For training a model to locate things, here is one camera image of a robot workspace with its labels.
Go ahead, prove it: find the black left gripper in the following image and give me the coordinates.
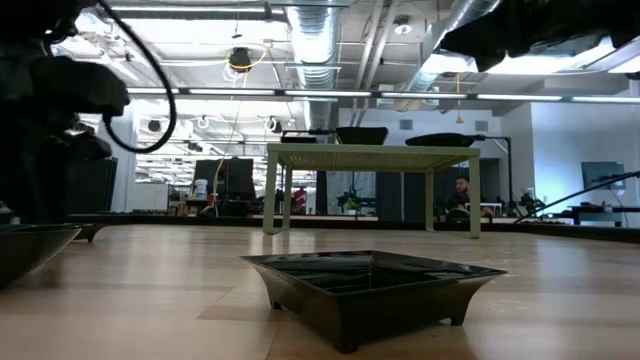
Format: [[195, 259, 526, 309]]
[[0, 53, 132, 226]]

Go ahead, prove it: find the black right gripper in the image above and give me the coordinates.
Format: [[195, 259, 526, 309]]
[[439, 0, 566, 72]]

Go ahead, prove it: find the black cabinet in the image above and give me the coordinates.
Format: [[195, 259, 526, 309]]
[[67, 156, 119, 215]]

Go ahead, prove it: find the person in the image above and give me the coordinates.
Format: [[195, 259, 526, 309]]
[[443, 175, 496, 222], [292, 185, 309, 216]]

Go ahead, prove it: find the green perforated metal shelf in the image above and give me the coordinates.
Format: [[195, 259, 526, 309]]
[[262, 142, 483, 240]]

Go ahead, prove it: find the black overhead stand bar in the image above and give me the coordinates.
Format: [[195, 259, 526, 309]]
[[280, 128, 342, 136]]

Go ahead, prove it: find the black computer monitor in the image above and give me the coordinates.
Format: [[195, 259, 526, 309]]
[[224, 158, 255, 204], [193, 158, 226, 201]]

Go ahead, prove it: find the dark office desk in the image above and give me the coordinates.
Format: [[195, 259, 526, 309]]
[[569, 203, 640, 226]]

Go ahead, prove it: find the long ceiling light strip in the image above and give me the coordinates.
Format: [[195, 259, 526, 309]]
[[124, 87, 640, 104]]

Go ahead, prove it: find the silver slanted ceiling duct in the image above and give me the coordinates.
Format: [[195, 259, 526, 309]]
[[399, 0, 504, 94]]

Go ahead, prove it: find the black tube frame stand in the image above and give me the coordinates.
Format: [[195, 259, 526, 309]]
[[474, 133, 514, 212]]

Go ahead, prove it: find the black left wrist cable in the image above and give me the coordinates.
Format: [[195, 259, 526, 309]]
[[93, 0, 179, 155]]

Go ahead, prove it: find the silver corrugated ceiling duct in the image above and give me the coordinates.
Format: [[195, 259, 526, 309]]
[[285, 4, 344, 132]]

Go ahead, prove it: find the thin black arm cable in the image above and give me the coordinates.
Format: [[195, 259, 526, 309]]
[[513, 171, 640, 225]]

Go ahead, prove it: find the wall mounted monitor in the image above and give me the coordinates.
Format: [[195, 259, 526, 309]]
[[580, 160, 627, 191]]

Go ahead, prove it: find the black aluminium table frame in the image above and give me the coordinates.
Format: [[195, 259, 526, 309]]
[[67, 212, 640, 245]]

